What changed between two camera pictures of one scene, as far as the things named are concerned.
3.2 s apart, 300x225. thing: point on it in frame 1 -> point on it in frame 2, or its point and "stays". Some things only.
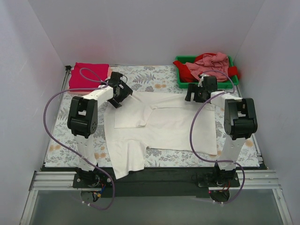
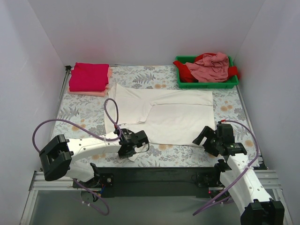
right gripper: [193, 93] -> [208, 141]
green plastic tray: [231, 83] stays
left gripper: [122, 96] -> [131, 149]
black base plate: [154, 182] stays
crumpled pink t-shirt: [216, 64] stays
